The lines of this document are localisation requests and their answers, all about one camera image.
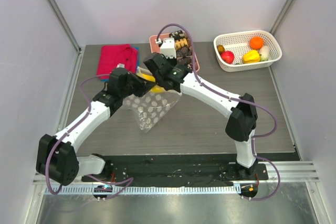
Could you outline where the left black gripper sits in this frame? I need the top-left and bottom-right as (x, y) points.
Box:
(120, 71), (155, 99)

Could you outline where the yellow banana bunch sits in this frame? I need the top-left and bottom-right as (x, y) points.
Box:
(138, 73), (165, 93)

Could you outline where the clear polka dot zip bag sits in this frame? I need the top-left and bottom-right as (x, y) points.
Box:
(121, 85), (182, 132)

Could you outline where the red apple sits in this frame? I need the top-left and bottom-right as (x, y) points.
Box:
(220, 51), (235, 65)

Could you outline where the yellow bell pepper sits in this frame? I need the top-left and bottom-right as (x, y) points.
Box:
(242, 50), (260, 63)

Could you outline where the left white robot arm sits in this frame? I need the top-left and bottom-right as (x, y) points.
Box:
(36, 68), (155, 186)

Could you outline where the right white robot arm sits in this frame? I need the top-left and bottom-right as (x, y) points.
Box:
(144, 52), (258, 179)

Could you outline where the dark floral sock roll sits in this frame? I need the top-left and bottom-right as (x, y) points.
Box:
(177, 57), (193, 69)

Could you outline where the dark brown sock roll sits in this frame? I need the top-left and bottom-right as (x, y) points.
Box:
(176, 47), (192, 58)

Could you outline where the pink divided organizer tray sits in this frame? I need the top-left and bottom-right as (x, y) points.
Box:
(149, 33), (200, 72)

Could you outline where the yellow patterned sock roll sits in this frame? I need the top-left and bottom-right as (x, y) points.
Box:
(175, 38), (190, 50)

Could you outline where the blue folded cloth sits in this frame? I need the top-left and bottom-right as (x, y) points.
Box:
(100, 46), (141, 82)

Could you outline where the black patterned sock roll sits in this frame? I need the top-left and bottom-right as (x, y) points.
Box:
(169, 30), (186, 40)

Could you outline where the red folded cloth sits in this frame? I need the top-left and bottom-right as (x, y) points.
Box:
(97, 44), (139, 80)

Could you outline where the brown kiwi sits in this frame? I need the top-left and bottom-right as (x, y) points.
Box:
(217, 45), (225, 55)

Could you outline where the white perforated plastic basket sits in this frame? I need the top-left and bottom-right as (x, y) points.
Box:
(213, 30), (282, 72)

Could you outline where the orange fruit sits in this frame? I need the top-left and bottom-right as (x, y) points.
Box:
(249, 36), (264, 50)

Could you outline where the white radish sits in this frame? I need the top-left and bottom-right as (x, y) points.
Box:
(259, 46), (270, 61)

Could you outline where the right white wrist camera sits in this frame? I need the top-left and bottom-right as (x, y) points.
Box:
(155, 37), (177, 59)

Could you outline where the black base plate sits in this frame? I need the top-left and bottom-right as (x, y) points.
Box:
(96, 154), (269, 187)

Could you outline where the white slotted cable duct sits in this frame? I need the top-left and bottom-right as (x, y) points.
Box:
(59, 184), (241, 196)

